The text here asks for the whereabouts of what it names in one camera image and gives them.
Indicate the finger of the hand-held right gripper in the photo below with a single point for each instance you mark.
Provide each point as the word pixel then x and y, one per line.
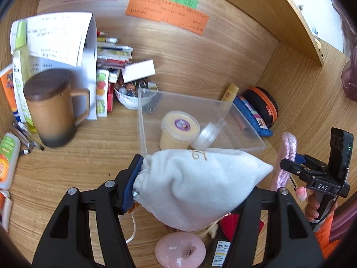
pixel 290 166
pixel 302 159

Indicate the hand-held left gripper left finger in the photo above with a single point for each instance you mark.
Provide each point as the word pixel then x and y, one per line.
pixel 130 181

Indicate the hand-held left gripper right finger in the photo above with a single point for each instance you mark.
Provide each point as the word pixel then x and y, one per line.
pixel 249 209

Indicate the pink knitted pouch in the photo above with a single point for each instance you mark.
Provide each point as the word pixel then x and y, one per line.
pixel 288 142

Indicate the red pouch with gold ribbon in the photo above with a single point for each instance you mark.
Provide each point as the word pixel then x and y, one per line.
pixel 230 223

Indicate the dark green bottle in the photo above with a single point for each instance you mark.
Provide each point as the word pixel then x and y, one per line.
pixel 223 254

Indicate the clear plastic storage box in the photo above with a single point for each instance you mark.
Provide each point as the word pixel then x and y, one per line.
pixel 156 111

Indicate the person's right forearm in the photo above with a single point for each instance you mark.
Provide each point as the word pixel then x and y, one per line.
pixel 326 234

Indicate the person's right hand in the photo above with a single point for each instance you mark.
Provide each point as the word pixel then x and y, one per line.
pixel 312 207

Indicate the pink cat paw charm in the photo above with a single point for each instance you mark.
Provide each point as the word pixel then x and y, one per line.
pixel 301 194

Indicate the blue patchwork pouch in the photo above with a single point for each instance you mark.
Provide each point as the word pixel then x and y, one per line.
pixel 251 113

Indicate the black orange zip case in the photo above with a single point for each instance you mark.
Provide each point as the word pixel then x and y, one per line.
pixel 263 103

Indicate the yellow jar with lid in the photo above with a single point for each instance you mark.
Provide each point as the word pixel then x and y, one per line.
pixel 178 129

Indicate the purple sheer bag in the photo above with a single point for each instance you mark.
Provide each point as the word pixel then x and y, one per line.
pixel 350 78

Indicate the white bowl of marbles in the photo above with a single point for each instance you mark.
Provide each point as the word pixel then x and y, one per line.
pixel 128 102

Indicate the pink round lid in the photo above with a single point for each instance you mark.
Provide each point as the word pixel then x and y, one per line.
pixel 180 251

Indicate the red box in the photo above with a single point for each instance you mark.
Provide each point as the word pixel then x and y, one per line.
pixel 110 100

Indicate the clear round plastic container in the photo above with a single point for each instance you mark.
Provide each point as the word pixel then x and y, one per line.
pixel 206 136

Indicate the fruit printed box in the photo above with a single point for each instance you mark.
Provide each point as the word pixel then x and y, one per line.
pixel 101 92

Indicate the yellow tube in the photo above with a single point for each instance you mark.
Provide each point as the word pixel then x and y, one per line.
pixel 230 92

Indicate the brown mug with lid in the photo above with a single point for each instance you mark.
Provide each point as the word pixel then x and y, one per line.
pixel 53 111

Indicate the metal nail clippers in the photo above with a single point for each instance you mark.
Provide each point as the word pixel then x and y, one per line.
pixel 26 141

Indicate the stack of books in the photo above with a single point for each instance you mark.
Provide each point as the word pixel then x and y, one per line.
pixel 111 58

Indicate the white tube green orange label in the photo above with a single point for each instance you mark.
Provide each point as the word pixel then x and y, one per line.
pixel 8 159

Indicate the white orange packet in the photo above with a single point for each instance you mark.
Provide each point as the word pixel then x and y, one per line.
pixel 5 203

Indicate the white folded paper sheets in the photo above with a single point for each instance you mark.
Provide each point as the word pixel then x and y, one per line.
pixel 55 39

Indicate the orange paper note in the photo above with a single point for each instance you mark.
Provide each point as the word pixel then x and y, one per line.
pixel 167 12

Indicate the green white packet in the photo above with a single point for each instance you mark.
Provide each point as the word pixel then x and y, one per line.
pixel 21 33

